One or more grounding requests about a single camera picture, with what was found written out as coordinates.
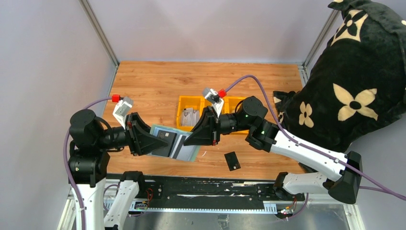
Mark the black credit card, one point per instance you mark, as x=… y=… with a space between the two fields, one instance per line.
x=232 y=161

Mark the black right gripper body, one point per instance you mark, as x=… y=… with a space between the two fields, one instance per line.
x=214 y=126

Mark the yellow plastic bin left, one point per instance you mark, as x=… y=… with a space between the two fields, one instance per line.
x=186 y=102

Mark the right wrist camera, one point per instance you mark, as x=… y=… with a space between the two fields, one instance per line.
x=214 y=98

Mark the white VIP card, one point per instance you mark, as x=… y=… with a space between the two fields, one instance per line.
x=189 y=117

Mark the yellow plastic bin right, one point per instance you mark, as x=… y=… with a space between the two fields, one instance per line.
x=231 y=103

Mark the yellow plastic bin middle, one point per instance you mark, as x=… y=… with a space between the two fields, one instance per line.
x=205 y=103

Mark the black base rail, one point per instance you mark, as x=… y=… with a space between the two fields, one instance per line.
x=210 y=194

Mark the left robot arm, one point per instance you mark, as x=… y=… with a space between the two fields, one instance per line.
x=92 y=140

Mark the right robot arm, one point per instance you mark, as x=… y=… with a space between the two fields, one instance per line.
x=336 y=174

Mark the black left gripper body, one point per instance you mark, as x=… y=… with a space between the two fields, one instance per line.
x=132 y=133

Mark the black flower pattern blanket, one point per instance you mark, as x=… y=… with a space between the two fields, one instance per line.
x=357 y=85

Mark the yellow plastic bin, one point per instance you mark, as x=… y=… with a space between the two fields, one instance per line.
x=231 y=103
x=205 y=103
x=186 y=102

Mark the silver magnetic stripe card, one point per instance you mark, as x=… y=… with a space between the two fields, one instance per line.
x=182 y=152

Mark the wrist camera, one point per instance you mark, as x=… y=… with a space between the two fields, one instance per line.
x=214 y=98
x=121 y=110

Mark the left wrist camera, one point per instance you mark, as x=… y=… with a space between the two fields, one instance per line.
x=121 y=110

